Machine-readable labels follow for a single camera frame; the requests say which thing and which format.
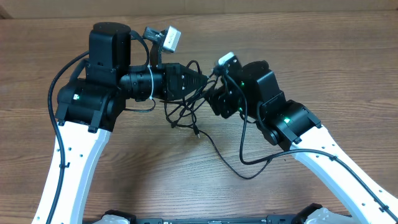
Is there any black cable bundle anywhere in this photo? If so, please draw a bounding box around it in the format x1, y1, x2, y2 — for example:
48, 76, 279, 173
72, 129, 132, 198
163, 59, 271, 180

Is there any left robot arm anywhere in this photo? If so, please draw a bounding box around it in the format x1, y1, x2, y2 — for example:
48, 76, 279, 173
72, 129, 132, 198
33, 22, 207, 223

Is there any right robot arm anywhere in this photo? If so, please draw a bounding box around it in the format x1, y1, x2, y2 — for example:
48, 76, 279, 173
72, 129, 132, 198
208, 58, 397, 223

